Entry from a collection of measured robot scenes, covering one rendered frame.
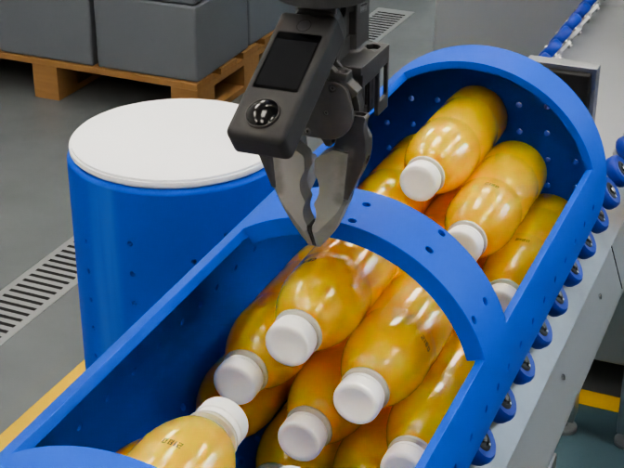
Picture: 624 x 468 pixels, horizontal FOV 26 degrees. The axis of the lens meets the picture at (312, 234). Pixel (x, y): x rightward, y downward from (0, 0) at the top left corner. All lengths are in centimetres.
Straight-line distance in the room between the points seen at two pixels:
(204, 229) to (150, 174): 9
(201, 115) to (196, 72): 266
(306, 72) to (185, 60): 354
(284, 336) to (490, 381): 17
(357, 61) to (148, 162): 71
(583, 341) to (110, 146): 64
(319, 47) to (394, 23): 457
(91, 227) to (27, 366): 156
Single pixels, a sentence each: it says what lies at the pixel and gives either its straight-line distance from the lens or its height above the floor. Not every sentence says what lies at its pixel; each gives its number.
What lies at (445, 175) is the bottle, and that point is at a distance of 136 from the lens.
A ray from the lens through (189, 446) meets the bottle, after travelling 90.
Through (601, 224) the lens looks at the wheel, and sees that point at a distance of 173.
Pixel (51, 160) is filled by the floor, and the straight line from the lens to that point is 434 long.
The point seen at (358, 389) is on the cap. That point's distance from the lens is 107.
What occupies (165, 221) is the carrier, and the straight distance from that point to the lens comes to 166.
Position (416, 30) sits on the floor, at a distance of 547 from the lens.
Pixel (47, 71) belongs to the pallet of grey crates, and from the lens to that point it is 479.
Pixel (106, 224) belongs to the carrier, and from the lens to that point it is 170.
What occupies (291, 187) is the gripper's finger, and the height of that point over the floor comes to 128.
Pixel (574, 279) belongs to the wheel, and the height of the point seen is 96.
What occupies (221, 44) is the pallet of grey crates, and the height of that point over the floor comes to 22.
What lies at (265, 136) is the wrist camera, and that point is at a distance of 93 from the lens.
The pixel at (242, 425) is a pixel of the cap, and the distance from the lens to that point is 97.
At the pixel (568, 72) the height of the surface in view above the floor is 108.
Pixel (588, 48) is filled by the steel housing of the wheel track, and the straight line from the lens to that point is 246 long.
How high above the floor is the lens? 172
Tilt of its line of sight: 27 degrees down
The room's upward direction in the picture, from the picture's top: straight up
